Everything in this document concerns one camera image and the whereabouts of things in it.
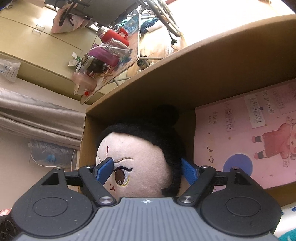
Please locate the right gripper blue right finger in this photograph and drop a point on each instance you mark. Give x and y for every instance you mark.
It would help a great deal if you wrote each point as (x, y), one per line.
(190, 171)

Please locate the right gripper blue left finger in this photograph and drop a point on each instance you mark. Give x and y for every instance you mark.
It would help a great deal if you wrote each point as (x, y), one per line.
(103, 170)

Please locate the plush doll black hair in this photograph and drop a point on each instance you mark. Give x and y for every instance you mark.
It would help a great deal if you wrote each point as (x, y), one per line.
(147, 152)

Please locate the pink illustrated notebook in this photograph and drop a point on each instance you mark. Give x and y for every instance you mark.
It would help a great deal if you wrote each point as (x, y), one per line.
(254, 131)

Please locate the brown cardboard box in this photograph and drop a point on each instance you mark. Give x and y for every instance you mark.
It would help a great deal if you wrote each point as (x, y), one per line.
(249, 58)

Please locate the pink plastic container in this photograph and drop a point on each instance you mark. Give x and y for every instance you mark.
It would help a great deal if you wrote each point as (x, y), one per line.
(83, 80)

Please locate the grey curtain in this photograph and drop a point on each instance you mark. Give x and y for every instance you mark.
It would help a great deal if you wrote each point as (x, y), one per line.
(40, 120)

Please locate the magenta plastic bottle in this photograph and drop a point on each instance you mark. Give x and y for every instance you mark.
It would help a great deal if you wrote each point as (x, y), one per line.
(103, 55)

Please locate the beige cabinet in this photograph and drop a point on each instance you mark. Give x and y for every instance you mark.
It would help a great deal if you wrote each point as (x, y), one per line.
(26, 36)

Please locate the red thermos bottle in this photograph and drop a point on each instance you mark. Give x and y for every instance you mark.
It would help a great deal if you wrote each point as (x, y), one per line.
(105, 34)

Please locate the clear plastic bag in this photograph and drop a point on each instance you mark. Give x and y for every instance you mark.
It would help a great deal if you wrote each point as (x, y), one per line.
(9, 69)

